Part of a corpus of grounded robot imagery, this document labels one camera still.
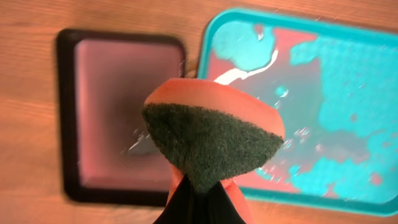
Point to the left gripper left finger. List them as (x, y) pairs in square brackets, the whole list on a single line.
[(179, 209)]

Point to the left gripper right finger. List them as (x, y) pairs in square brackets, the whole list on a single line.
[(220, 208)]

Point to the green and orange sponge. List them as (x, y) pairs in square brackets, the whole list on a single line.
[(211, 133)]

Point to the black rectangular tray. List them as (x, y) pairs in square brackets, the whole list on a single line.
[(103, 80)]

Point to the teal plastic tray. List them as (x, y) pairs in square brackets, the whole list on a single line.
[(335, 87)]

